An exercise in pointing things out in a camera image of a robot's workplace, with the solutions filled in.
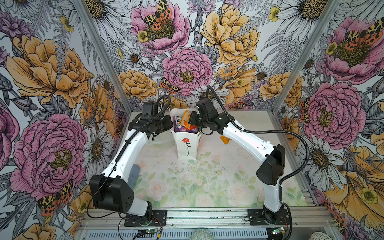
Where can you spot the grey oval case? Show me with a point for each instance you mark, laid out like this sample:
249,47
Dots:
134,175

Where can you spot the small orange sachet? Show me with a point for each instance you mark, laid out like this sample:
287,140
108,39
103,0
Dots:
225,139

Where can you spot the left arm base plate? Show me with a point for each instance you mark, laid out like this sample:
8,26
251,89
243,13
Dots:
154,218

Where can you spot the aluminium front rail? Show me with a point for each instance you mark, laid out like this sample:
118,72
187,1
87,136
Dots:
192,218

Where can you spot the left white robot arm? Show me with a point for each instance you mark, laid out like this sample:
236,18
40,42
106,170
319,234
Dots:
110,190

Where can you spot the floral table mat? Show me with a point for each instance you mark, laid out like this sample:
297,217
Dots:
220,176

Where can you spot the white paper bag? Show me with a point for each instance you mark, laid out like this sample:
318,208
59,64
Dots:
187,143

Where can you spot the orange snack packet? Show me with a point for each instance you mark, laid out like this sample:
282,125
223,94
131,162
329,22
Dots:
184,122

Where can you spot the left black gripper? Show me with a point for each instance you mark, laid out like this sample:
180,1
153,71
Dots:
166,118

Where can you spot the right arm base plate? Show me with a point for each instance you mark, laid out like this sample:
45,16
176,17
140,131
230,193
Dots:
258,216

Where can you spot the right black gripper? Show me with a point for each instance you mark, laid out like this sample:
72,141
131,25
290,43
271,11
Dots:
192,119

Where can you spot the small purple snack bag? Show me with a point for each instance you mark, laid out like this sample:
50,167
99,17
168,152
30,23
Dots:
178,128

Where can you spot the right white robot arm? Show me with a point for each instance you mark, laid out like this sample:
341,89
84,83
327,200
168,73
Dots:
271,158

